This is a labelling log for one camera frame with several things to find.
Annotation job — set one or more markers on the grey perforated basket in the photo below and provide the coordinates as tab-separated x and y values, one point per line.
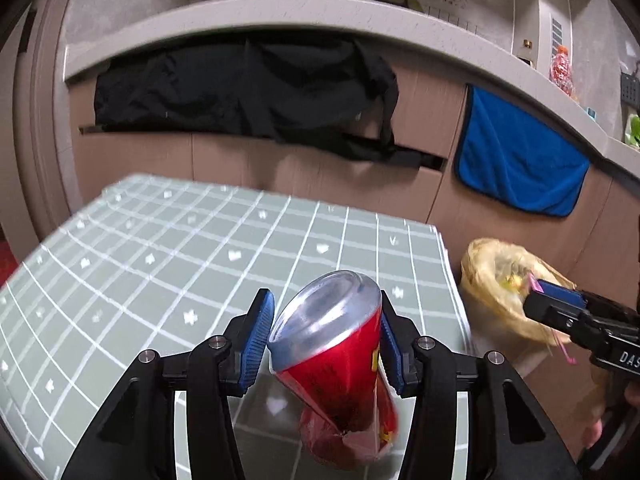
631	91

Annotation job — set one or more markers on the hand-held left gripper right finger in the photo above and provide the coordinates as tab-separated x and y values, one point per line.
390	357

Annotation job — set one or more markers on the green plastic item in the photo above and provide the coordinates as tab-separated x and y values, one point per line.
634	131

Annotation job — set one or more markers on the crushed red drink can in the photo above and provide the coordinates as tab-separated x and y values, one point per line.
330	375

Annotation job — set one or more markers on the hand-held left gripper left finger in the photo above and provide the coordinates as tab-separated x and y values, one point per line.
255	342

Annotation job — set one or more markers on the blue towel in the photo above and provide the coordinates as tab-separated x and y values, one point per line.
515	160

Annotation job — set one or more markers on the black wall plate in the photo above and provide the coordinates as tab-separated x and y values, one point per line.
27	30

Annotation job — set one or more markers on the red snack bag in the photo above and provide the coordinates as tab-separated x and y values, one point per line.
560	71

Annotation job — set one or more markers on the bin with yellow liner bag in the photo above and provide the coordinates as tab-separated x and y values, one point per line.
485	282

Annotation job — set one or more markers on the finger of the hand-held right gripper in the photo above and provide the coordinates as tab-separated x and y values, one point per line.
550	312
562	292

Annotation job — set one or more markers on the green grid tablecloth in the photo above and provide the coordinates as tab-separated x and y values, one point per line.
150	260

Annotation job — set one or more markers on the person's right hand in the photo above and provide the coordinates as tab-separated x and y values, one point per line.
595	432

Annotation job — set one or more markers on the black cloth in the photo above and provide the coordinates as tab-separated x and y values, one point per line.
250	90

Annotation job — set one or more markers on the white vented column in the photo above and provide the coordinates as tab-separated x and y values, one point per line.
545	10

